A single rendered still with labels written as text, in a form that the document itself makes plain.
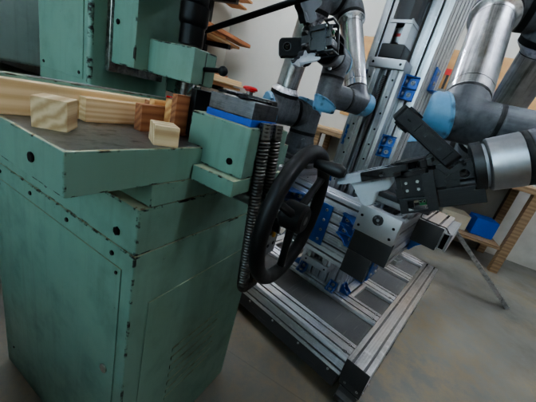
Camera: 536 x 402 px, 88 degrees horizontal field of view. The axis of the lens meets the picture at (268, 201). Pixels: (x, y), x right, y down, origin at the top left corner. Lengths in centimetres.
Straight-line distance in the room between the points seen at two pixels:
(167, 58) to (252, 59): 376
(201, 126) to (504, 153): 46
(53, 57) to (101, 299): 58
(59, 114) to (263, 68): 394
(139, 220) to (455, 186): 49
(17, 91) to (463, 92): 69
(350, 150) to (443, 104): 72
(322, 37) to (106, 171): 58
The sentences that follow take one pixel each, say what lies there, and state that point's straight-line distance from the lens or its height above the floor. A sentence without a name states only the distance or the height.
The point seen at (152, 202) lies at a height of 81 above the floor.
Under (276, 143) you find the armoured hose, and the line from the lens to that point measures 53.
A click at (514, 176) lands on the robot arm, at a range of 49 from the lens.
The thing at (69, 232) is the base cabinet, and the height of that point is 67.
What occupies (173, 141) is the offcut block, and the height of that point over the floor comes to 91.
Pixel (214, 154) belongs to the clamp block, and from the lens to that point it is 52.
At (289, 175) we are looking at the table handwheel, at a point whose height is 91.
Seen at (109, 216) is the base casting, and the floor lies 76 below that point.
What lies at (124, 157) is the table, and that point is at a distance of 44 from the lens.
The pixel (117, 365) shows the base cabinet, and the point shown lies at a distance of 73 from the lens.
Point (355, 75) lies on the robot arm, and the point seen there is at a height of 115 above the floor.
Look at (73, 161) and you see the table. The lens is 41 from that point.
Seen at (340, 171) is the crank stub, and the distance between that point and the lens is 50.
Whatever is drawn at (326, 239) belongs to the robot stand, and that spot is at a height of 54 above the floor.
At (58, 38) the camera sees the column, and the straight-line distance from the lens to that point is 89.
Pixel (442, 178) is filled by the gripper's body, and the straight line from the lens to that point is 50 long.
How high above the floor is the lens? 101
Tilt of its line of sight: 20 degrees down
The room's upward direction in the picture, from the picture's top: 15 degrees clockwise
